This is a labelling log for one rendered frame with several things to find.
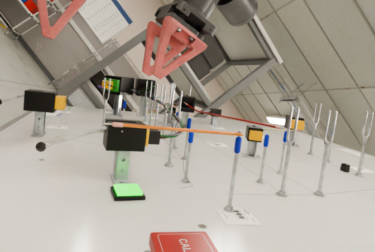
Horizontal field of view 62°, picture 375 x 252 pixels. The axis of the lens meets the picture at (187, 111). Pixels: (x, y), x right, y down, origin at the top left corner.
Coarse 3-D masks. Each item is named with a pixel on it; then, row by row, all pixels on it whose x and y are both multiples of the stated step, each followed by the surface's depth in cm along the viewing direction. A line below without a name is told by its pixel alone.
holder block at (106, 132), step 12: (108, 120) 46; (120, 120) 47; (132, 120) 49; (108, 132) 44; (120, 132) 45; (132, 132) 46; (144, 132) 46; (108, 144) 44; (120, 144) 45; (132, 144) 46; (144, 144) 46
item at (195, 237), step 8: (152, 232) 26; (160, 232) 26; (168, 232) 26; (176, 232) 27; (184, 232) 27; (192, 232) 27; (200, 232) 27; (152, 240) 25; (160, 240) 25; (168, 240) 25; (176, 240) 25; (184, 240) 26; (192, 240) 26; (200, 240) 26; (208, 240) 26; (152, 248) 25; (160, 248) 24; (168, 248) 24; (176, 248) 24; (184, 248) 24; (192, 248) 24; (200, 248) 25; (208, 248) 25; (216, 248) 25
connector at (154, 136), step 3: (150, 129) 48; (153, 129) 49; (156, 129) 49; (150, 132) 47; (153, 132) 47; (156, 132) 47; (159, 132) 48; (150, 135) 47; (153, 135) 47; (156, 135) 48; (159, 135) 48; (150, 138) 47; (153, 138) 47; (156, 138) 48; (159, 138) 48; (150, 141) 47; (153, 141) 47; (156, 141) 48; (159, 141) 48
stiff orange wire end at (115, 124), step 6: (114, 126) 36; (120, 126) 36; (126, 126) 37; (132, 126) 37; (138, 126) 37; (144, 126) 37; (150, 126) 37; (156, 126) 38; (198, 132) 39; (204, 132) 39; (210, 132) 39; (216, 132) 39; (222, 132) 40; (228, 132) 40; (234, 132) 40
